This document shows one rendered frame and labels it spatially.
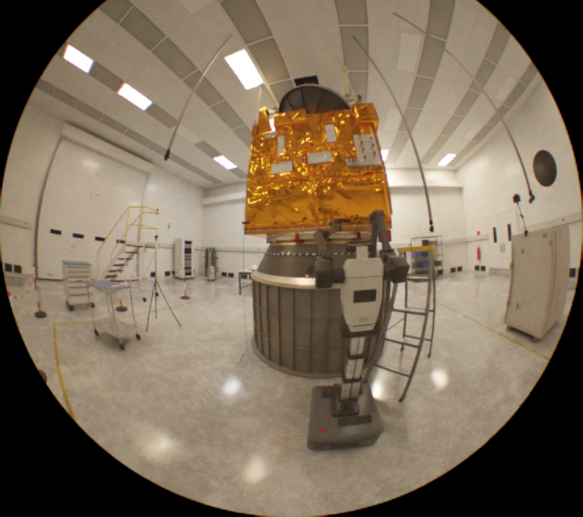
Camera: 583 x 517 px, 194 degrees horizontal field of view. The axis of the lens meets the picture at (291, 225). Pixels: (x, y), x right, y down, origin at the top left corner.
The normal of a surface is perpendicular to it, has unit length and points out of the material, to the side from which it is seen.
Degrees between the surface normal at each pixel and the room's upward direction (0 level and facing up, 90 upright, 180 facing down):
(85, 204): 90
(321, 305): 90
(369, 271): 90
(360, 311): 90
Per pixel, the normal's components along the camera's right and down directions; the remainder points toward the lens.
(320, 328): -0.17, -0.14
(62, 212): 0.96, -0.04
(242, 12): 0.00, 0.99
